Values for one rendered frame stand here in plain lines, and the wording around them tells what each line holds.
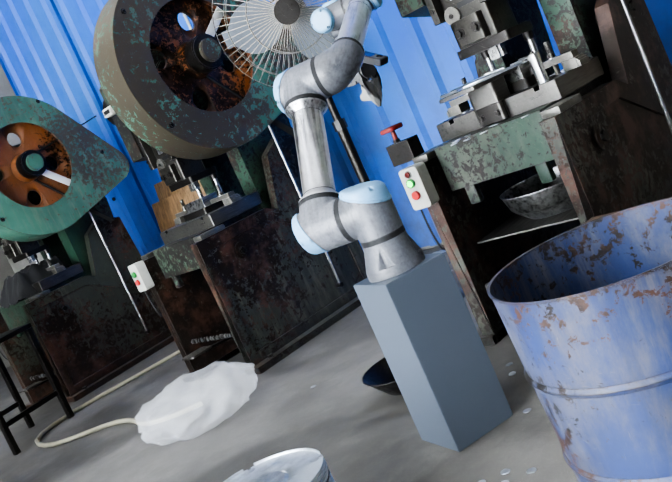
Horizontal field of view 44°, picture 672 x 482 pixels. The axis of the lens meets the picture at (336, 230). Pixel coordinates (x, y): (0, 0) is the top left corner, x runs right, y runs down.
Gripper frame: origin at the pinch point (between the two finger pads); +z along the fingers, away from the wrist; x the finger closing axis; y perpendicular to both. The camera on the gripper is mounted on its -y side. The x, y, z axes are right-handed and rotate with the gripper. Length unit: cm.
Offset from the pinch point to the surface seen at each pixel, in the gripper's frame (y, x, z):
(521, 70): -40.6, -18.4, 8.7
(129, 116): 111, 14, -35
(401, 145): -3.7, 3.3, 15.3
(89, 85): 359, -135, -96
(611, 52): -57, -44, 15
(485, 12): -39.2, -14.4, -11.5
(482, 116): -30.7, -4.5, 16.4
